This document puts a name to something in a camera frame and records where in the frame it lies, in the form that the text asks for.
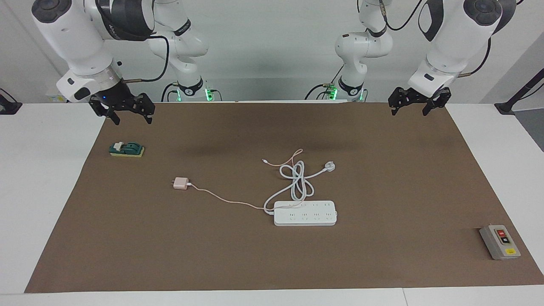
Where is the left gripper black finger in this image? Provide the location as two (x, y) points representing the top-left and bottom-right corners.
(422, 87), (452, 117)
(388, 87), (411, 116)

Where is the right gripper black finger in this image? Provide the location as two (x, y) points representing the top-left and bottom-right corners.
(134, 93), (156, 125)
(88, 95), (121, 126)

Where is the thin pink charging cable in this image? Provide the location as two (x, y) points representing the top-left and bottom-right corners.
(189, 149), (304, 211)

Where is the white power strip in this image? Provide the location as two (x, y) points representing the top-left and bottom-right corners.
(273, 200), (338, 227)

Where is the black table clamp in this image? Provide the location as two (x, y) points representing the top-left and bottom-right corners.
(0, 88), (23, 115)

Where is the brown table mat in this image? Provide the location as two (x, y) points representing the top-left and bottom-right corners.
(24, 102), (544, 294)

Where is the black base cable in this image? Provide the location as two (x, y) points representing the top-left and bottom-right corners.
(305, 83), (338, 100)
(161, 82), (181, 102)

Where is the green knife switch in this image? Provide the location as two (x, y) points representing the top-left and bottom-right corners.
(109, 141), (145, 158)

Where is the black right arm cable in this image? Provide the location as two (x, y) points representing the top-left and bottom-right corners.
(121, 35), (171, 83)

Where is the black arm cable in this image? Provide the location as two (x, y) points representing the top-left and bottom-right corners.
(378, 0), (493, 78)
(121, 35), (171, 83)

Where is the black camera stand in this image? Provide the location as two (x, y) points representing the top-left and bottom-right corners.
(494, 68), (544, 115)

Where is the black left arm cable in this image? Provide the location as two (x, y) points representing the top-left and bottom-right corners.
(378, 0), (493, 78)

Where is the grey on-off switch box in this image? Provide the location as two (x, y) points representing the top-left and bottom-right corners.
(479, 224), (521, 261)

